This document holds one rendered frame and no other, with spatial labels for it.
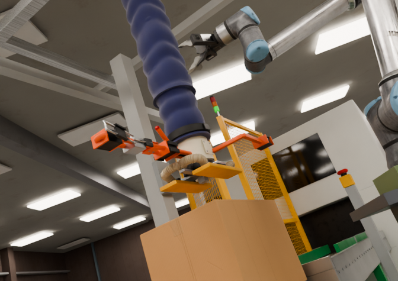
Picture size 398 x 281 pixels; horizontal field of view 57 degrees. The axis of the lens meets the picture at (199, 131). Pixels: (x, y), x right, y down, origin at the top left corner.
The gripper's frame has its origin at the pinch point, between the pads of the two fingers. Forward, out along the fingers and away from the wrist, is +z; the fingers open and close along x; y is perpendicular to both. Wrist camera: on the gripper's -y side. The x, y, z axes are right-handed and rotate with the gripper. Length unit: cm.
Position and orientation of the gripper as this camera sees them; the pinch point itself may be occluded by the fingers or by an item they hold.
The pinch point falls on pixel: (182, 60)
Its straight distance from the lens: 166.9
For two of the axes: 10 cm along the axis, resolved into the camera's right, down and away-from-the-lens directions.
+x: -3.1, -8.7, 3.7
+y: 5.3, 1.6, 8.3
